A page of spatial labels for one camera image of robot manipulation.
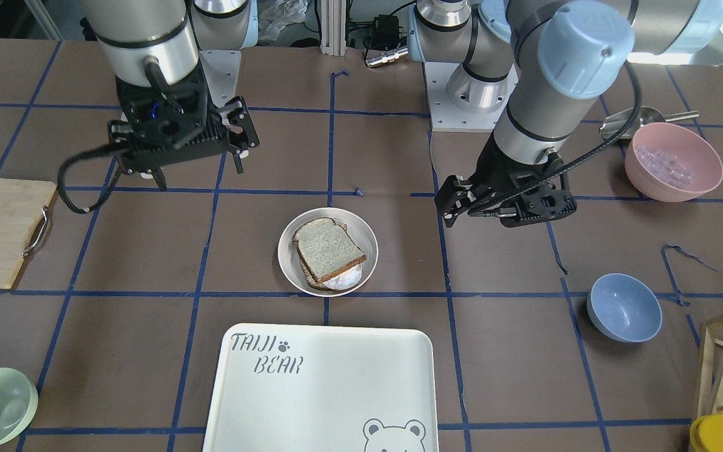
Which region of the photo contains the aluminium frame post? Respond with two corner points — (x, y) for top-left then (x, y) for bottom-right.
(314, 1), (349, 59)

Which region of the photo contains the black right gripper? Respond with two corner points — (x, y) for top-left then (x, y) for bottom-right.
(115, 66), (260, 191)

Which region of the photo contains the fried egg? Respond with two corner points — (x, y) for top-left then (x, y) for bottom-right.
(322, 264), (363, 291)

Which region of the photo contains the metal ice scoop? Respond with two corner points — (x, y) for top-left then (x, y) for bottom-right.
(599, 106), (700, 141)

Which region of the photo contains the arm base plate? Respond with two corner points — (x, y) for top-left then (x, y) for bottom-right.
(200, 50), (242, 108)
(424, 62), (518, 132)

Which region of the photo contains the black cable bundle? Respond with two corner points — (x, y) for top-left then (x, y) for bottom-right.
(349, 0), (419, 54)

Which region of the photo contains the yellow cup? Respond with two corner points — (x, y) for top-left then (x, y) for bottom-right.
(688, 414), (723, 451)

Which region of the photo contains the blue bowl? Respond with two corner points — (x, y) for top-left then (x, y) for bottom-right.
(586, 274), (663, 343)

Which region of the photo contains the white bear serving tray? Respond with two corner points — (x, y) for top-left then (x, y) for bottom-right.
(203, 323), (440, 451)

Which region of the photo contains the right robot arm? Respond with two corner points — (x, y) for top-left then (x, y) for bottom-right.
(82, 1), (259, 190)

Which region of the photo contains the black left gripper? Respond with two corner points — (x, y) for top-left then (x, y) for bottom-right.
(434, 135), (577, 228)

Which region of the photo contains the pink bowl with ice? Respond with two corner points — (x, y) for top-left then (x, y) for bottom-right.
(624, 122), (723, 202)

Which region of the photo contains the round cream plate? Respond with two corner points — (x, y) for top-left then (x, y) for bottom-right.
(277, 208), (378, 298)

